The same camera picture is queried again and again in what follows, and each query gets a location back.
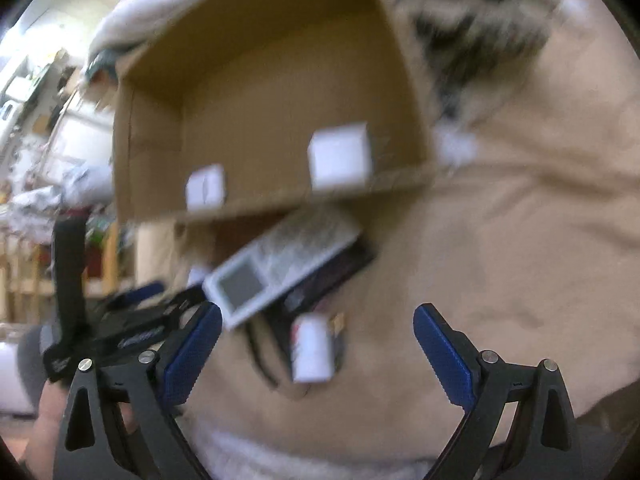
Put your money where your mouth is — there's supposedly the black box with red label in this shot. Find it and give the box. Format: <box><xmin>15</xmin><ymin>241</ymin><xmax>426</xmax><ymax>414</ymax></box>
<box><xmin>260</xmin><ymin>237</ymin><xmax>377</xmax><ymax>361</ymax></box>

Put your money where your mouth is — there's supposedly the white rounded charger block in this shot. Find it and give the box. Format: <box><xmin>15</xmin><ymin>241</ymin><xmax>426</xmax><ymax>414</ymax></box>
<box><xmin>306</xmin><ymin>122</ymin><xmax>375</xmax><ymax>193</ymax></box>

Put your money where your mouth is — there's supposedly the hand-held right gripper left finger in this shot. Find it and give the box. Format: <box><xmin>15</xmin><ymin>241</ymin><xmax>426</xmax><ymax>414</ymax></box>
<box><xmin>52</xmin><ymin>301</ymin><xmax>223</xmax><ymax>480</ymax></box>

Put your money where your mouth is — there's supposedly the white cloth label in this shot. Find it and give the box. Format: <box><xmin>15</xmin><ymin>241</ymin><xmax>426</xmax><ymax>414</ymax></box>
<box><xmin>433</xmin><ymin>127</ymin><xmax>478</xmax><ymax>173</ymax></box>

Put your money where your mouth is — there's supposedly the white appliance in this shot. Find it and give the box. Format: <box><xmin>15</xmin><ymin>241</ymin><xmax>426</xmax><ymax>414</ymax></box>
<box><xmin>0</xmin><ymin>342</ymin><xmax>38</xmax><ymax>417</ymax></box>

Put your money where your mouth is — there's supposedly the light grey cloth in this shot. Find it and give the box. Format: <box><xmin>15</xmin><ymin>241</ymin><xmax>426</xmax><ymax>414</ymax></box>
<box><xmin>87</xmin><ymin>0</ymin><xmax>286</xmax><ymax>68</ymax></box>

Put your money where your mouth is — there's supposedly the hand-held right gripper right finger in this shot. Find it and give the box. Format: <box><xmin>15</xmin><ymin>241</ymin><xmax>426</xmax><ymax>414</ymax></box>
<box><xmin>412</xmin><ymin>303</ymin><xmax>586</xmax><ymax>480</ymax></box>

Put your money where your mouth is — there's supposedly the brown cardboard box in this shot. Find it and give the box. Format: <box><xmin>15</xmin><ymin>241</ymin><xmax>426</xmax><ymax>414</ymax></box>
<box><xmin>112</xmin><ymin>0</ymin><xmax>438</xmax><ymax>223</ymax></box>

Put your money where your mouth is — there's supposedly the wooden shelf with clutter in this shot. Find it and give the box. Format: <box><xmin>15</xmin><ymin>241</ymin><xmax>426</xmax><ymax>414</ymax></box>
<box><xmin>0</xmin><ymin>210</ymin><xmax>138</xmax><ymax>323</ymax></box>

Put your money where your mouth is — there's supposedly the black patterned blanket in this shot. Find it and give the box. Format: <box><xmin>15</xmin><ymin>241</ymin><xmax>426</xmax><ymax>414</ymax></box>
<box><xmin>362</xmin><ymin>0</ymin><xmax>571</xmax><ymax>126</ymax></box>

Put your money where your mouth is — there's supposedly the small white adapter cube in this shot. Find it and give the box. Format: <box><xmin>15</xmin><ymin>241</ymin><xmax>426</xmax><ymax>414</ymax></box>
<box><xmin>185</xmin><ymin>164</ymin><xmax>227</xmax><ymax>212</ymax></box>

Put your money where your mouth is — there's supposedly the beige blanket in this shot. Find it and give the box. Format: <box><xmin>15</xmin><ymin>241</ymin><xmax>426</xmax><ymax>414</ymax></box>
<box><xmin>135</xmin><ymin>0</ymin><xmax>640</xmax><ymax>480</ymax></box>

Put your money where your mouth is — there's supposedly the white remote control with screen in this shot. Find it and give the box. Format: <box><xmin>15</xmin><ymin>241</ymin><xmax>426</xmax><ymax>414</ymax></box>
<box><xmin>202</xmin><ymin>207</ymin><xmax>363</xmax><ymax>331</ymax></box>

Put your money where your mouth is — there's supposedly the black strap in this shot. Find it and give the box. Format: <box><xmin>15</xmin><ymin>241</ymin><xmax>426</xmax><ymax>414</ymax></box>
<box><xmin>244</xmin><ymin>317</ymin><xmax>283</xmax><ymax>391</ymax></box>

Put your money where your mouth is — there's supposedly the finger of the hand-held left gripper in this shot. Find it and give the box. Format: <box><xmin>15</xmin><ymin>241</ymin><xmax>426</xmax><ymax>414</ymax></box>
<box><xmin>106</xmin><ymin>282</ymin><xmax>167</xmax><ymax>312</ymax></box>
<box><xmin>162</xmin><ymin>286</ymin><xmax>210</xmax><ymax>333</ymax></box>

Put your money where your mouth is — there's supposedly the white pill bottle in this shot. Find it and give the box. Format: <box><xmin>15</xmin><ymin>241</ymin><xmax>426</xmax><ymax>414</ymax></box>
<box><xmin>291</xmin><ymin>314</ymin><xmax>335</xmax><ymax>383</ymax></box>

